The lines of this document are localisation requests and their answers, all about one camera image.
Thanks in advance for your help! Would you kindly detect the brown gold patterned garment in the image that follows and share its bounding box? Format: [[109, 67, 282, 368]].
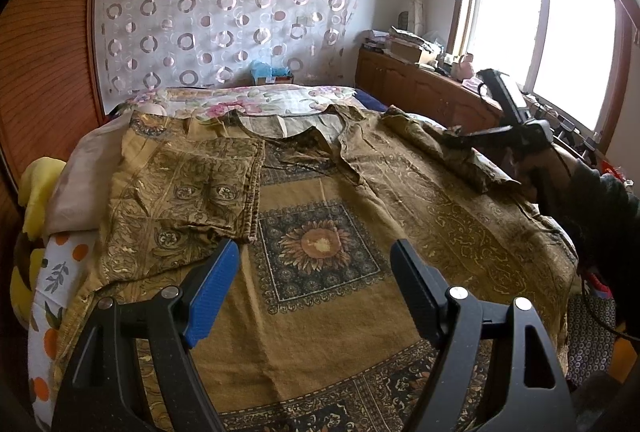
[[54, 106, 576, 431]]

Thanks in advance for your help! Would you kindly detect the wooden low cabinet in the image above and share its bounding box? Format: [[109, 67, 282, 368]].
[[355, 48, 502, 132]]

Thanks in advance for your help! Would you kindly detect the clutter on cabinet top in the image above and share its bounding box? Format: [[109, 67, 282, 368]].
[[362, 26, 476, 82]]

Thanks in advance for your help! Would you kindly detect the orange-print white sheet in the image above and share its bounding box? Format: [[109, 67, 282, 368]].
[[27, 230, 98, 431]]

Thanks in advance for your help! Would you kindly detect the dark blue blanket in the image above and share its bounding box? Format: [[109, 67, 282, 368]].
[[354, 88, 387, 112]]

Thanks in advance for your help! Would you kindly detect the beige pillow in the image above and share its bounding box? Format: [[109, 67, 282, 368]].
[[44, 104, 167, 237]]

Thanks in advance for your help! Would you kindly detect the yellow plush toy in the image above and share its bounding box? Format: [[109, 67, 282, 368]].
[[10, 157, 66, 329]]

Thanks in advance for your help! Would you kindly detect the floral quilt bedspread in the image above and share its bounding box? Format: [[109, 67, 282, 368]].
[[116, 84, 363, 120]]

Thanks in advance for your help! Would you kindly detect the blue tissue pack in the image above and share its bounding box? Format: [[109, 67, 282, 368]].
[[250, 60, 294, 85]]

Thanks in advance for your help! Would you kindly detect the wooden headboard wardrobe panel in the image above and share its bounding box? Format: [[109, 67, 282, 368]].
[[0, 0, 114, 213]]

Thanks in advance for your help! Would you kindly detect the white circle-pattern curtain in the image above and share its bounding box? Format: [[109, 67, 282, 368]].
[[96, 0, 357, 108]]

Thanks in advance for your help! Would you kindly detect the window with wooden frame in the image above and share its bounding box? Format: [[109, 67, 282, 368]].
[[447, 0, 632, 152]]

